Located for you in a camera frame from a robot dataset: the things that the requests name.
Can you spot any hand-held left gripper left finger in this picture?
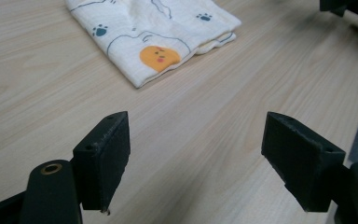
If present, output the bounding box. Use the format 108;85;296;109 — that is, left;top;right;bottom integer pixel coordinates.
72;110;131;217

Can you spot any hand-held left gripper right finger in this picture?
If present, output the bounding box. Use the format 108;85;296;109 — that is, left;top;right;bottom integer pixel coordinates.
260;111;347;213

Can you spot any white cloth with animal print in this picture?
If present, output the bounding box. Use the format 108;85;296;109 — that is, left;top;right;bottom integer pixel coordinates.
64;0;242;90

